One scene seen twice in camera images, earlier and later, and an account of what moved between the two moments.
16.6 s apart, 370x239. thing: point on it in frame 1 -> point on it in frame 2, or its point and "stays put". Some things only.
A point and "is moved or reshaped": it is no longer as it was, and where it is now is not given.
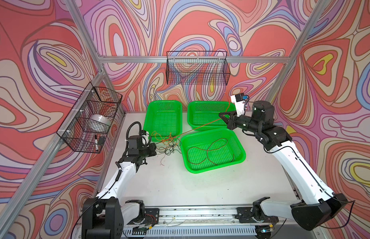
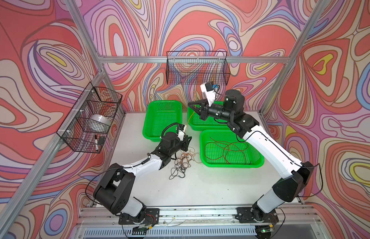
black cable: x=171 y=144 is moved or reshaped
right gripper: x=231 y=120 -> x=203 y=112
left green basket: x=163 y=120 stays put
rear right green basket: x=205 y=114 stays put
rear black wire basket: x=197 y=68 stays put
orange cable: x=167 y=138 -> x=189 y=155
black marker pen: x=96 y=143 stays put
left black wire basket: x=85 y=128 stays put
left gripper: x=151 y=147 -> x=185 y=143
